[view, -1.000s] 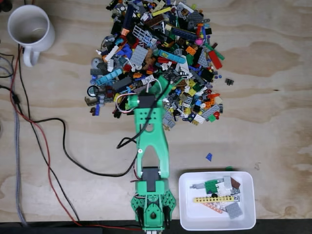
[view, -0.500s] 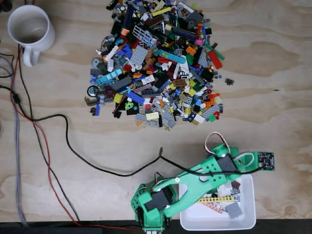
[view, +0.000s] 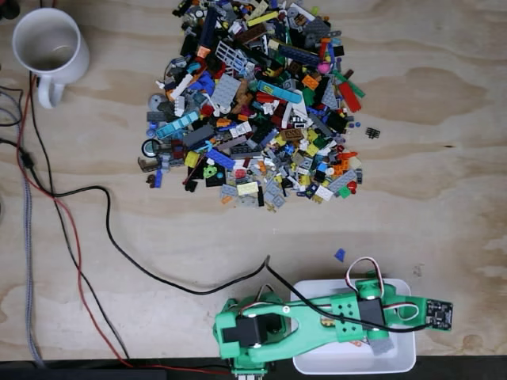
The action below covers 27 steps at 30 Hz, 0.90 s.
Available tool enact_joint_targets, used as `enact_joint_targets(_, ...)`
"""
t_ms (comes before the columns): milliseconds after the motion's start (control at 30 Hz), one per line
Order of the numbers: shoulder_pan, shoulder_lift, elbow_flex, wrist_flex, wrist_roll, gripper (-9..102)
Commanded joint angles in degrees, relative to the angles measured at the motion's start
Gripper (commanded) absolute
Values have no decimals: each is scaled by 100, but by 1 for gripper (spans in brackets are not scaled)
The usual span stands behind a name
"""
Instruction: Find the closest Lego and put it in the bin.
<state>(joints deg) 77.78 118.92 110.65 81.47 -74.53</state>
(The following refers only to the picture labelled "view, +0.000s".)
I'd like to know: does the grey square Lego plate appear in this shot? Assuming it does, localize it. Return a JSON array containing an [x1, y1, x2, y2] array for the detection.
[[370, 338, 396, 356]]

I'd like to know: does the white plastic bin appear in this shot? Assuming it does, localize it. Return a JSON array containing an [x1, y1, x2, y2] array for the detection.
[[290, 278, 417, 375]]

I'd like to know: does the grey long Lego plate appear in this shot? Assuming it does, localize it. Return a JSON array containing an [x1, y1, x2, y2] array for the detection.
[[327, 169, 357, 192]]

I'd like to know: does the red long Lego plate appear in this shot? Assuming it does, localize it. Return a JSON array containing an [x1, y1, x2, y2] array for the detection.
[[337, 82, 363, 114]]

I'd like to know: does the green long Lego plate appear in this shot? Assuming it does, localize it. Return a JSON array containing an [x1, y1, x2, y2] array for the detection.
[[332, 70, 366, 99]]

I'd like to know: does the grey Lego wedge plate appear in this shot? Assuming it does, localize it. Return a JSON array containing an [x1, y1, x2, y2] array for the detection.
[[320, 81, 341, 110]]

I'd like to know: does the cyan long Lego piece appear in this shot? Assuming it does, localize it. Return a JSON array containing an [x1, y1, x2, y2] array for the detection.
[[257, 80, 303, 105]]

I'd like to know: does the dark grey Lego brick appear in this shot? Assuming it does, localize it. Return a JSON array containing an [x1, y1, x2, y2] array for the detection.
[[181, 125, 215, 148]]

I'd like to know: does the dark blue Lego plate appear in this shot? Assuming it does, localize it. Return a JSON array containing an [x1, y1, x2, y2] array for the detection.
[[276, 42, 321, 67]]

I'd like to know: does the light grey Lego plate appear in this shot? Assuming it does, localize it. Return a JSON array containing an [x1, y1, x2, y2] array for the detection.
[[210, 74, 242, 105]]

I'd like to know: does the turquoise Lego vehicle piece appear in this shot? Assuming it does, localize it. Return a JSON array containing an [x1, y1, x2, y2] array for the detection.
[[154, 111, 200, 139]]

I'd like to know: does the dark grey Lego plate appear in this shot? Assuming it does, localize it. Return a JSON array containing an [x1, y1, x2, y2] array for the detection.
[[303, 17, 331, 39]]

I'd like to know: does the white Lego lattice window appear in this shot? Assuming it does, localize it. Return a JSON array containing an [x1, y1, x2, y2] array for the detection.
[[215, 40, 246, 72]]

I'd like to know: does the dark brown Lego plate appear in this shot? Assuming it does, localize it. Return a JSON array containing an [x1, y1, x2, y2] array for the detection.
[[233, 26, 269, 44]]

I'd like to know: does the white long Lego plate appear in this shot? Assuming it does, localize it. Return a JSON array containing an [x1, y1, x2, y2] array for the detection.
[[172, 74, 193, 98]]

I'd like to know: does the yellow long Lego plate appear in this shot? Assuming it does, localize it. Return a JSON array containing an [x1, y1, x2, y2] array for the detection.
[[246, 10, 280, 28]]

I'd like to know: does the dark blue Lego beam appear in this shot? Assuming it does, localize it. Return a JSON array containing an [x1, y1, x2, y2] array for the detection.
[[200, 7, 218, 48]]

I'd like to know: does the white ceramic mug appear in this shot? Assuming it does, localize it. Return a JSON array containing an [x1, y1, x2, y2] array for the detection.
[[11, 7, 91, 110]]

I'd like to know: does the dark object at corner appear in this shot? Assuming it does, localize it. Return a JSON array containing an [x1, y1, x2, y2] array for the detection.
[[0, 0, 21, 21]]

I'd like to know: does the black camera circuit board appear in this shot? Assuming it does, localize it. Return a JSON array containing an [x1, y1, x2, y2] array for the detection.
[[425, 299, 454, 332]]

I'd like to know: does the white red servo cable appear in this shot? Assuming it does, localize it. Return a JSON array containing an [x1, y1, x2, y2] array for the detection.
[[345, 256, 386, 302]]

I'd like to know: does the thin black wire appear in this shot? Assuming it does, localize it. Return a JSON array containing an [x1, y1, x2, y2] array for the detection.
[[29, 70, 132, 359]]

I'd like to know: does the black camera cable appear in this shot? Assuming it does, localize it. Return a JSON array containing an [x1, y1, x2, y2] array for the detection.
[[19, 150, 431, 332]]

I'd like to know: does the red wire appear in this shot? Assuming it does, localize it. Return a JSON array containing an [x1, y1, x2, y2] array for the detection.
[[15, 73, 233, 375]]

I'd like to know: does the grey braided cable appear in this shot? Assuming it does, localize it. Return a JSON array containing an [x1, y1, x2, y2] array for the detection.
[[0, 89, 44, 367]]

